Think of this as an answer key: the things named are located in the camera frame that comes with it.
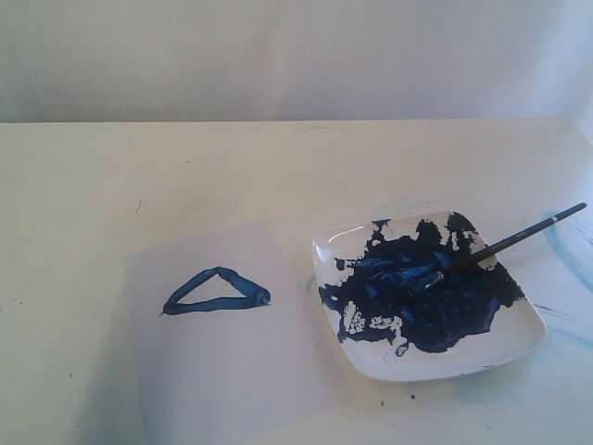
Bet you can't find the dark blue paintbrush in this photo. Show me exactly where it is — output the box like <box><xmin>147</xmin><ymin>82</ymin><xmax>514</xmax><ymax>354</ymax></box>
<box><xmin>407</xmin><ymin>201</ymin><xmax>587</xmax><ymax>298</ymax></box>

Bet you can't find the white square paint plate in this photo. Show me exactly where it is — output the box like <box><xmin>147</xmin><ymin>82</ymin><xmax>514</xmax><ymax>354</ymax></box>
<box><xmin>313</xmin><ymin>210</ymin><xmax>548</xmax><ymax>382</ymax></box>

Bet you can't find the white paper sheet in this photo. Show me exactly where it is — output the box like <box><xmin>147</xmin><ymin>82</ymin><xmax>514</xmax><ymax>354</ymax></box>
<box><xmin>126</xmin><ymin>224</ymin><xmax>349</xmax><ymax>444</ymax></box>

